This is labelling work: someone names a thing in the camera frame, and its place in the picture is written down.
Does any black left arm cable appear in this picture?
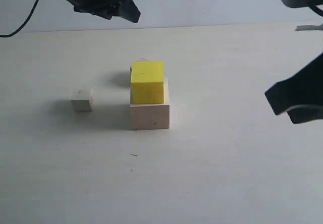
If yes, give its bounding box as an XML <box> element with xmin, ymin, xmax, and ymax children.
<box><xmin>0</xmin><ymin>0</ymin><xmax>46</xmax><ymax>37</ymax></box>

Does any yellow cube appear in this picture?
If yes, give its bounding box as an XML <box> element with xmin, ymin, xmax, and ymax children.
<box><xmin>131</xmin><ymin>61</ymin><xmax>164</xmax><ymax>104</ymax></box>

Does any large wooden cube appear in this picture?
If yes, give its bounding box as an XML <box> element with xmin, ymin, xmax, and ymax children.
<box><xmin>129</xmin><ymin>77</ymin><xmax>171</xmax><ymax>131</ymax></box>

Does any small white wooden cube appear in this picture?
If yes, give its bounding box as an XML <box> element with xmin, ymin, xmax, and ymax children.
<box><xmin>71</xmin><ymin>88</ymin><xmax>93</xmax><ymax>112</ymax></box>

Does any medium wooden cube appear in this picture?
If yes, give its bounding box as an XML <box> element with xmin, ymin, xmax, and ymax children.
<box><xmin>129</xmin><ymin>58</ymin><xmax>149</xmax><ymax>75</ymax></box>

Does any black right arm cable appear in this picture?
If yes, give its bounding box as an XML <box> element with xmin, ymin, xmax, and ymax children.
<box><xmin>309</xmin><ymin>4</ymin><xmax>323</xmax><ymax>18</ymax></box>

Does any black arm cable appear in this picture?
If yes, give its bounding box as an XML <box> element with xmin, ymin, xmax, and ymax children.
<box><xmin>0</xmin><ymin>0</ymin><xmax>46</xmax><ymax>37</ymax></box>
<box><xmin>309</xmin><ymin>4</ymin><xmax>323</xmax><ymax>18</ymax></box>

